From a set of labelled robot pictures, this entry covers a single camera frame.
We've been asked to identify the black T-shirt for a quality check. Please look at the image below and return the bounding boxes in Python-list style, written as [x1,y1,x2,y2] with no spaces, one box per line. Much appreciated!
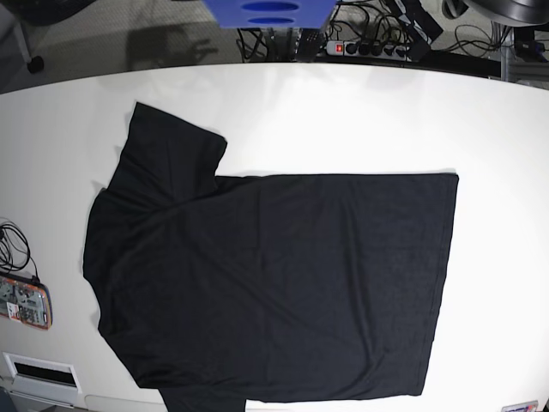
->
[83,103,459,411]

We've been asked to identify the white power strip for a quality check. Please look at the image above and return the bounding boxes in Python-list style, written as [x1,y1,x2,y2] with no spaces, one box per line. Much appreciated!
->
[324,40,409,61]

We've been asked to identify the orange-edged circuit board case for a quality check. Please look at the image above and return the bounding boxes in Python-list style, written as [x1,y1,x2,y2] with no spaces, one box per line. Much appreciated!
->
[0,272,53,330]

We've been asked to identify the black chair caster wheel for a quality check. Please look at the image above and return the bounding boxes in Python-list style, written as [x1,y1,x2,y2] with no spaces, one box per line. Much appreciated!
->
[27,56,45,74]

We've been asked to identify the sticker label at table edge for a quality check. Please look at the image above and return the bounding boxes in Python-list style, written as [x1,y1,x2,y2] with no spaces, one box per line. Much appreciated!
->
[501,400,539,412]

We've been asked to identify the black coiled cable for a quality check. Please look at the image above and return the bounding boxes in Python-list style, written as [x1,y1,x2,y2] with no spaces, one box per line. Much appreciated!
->
[0,219,40,284]

